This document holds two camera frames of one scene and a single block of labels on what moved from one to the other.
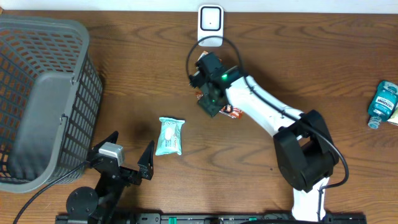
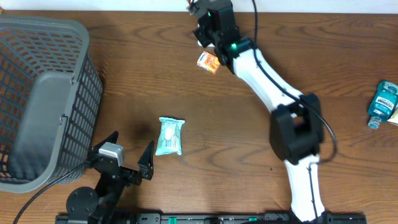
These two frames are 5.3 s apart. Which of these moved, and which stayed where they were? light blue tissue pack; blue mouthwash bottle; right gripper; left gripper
Moved: right gripper
Stayed: left gripper; blue mouthwash bottle; light blue tissue pack
